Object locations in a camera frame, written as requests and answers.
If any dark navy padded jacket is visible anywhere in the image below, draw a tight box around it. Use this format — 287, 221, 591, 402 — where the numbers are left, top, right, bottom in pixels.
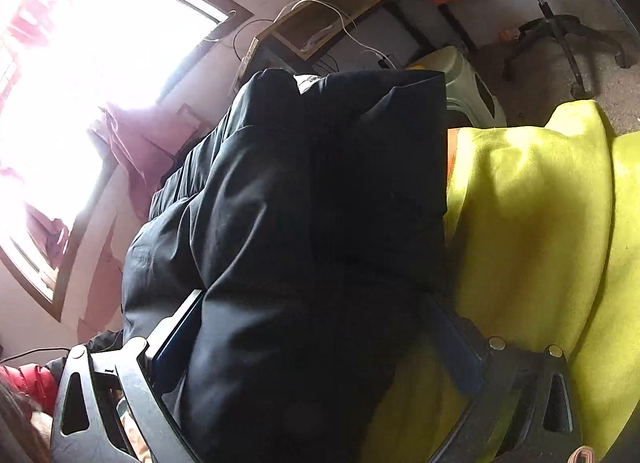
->
122, 68, 447, 462

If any window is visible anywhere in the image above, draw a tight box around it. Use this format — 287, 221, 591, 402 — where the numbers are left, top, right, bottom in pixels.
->
0, 0, 254, 321

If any white cable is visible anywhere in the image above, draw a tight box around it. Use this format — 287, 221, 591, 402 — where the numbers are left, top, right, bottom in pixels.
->
232, 0, 399, 70

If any colourful striped bed blanket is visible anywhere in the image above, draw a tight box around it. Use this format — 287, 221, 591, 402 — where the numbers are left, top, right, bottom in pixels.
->
359, 99, 640, 463

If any wooden desk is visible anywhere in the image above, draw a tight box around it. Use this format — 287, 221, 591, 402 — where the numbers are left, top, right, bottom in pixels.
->
233, 0, 475, 89

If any pink curtain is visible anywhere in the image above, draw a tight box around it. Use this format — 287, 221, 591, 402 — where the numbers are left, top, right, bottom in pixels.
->
0, 0, 212, 269

